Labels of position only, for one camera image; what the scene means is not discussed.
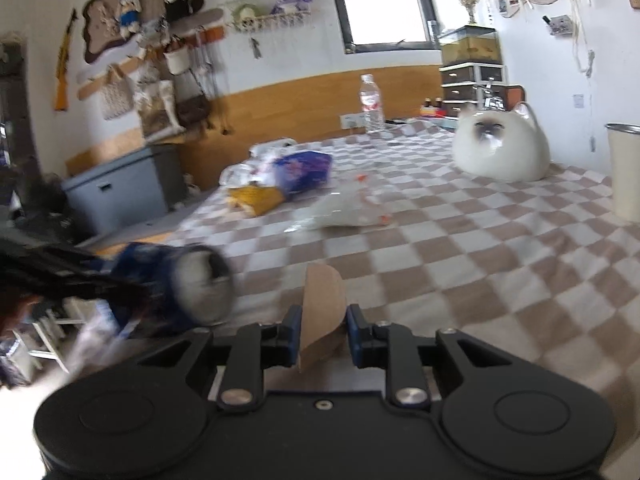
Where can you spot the cream trash bin dark rim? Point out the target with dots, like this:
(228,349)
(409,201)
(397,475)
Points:
(624,142)

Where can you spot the yellow snack wrapper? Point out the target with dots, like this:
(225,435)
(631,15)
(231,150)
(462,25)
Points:
(255,200)

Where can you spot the white plastic bag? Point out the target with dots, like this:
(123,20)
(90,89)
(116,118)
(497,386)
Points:
(258,169)

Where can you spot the dark brown shoulder bag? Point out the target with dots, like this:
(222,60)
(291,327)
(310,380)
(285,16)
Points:
(197,107)

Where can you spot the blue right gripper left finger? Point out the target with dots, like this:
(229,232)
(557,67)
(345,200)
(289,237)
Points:
(290,330)

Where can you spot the brown cardboard piece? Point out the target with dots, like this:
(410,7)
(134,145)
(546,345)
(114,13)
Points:
(324,310)

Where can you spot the blue cup with dark rim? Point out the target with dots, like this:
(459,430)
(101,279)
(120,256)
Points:
(189,286)

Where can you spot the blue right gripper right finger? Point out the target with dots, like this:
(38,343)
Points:
(358,334)

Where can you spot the white drawer organizer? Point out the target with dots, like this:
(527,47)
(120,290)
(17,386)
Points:
(471,83)

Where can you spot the blue floral tissue pack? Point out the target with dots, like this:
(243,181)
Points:
(302,172)

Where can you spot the dark framed window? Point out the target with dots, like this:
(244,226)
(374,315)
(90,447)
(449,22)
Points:
(369,26)

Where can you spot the glass fish tank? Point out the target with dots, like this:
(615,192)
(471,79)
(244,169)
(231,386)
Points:
(470,44)

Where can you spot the orange toy rifle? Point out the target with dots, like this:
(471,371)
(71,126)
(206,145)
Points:
(60,102)

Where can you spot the checkered beige white blanket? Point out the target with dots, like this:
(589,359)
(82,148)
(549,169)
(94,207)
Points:
(543,270)

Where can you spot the white wall socket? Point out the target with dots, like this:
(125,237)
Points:
(352,121)

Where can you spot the knitted beige bag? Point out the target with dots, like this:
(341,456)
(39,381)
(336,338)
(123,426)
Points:
(116,98)

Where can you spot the white wall shelf with toys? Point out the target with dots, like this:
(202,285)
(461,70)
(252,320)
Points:
(251,17)

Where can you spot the printed canvas tote bag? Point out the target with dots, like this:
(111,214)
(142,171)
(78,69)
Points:
(155,104)

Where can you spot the grey storage box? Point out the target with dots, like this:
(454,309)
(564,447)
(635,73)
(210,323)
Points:
(142,185)

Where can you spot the clear plastic bag red print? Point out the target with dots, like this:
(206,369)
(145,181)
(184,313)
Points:
(352,203)

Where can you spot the clear water bottle red label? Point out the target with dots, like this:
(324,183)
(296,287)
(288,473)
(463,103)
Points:
(371,104)

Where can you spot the dried flower vase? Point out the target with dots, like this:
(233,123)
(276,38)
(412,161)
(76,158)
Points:
(469,6)

